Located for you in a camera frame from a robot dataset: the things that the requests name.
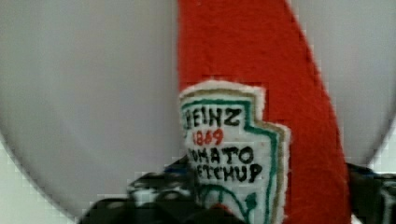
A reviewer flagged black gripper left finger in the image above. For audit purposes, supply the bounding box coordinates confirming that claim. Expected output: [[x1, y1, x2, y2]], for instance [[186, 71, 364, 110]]
[[78, 157, 246, 224]]

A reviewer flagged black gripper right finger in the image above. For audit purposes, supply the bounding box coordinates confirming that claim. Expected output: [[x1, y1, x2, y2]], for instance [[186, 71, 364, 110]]
[[347, 163, 396, 224]]

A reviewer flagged red plush ketchup bottle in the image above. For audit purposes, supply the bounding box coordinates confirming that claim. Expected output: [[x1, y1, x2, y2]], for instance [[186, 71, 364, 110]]
[[177, 0, 351, 224]]

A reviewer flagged grey round plate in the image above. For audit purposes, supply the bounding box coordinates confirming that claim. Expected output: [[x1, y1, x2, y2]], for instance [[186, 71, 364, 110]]
[[1, 0, 395, 218]]

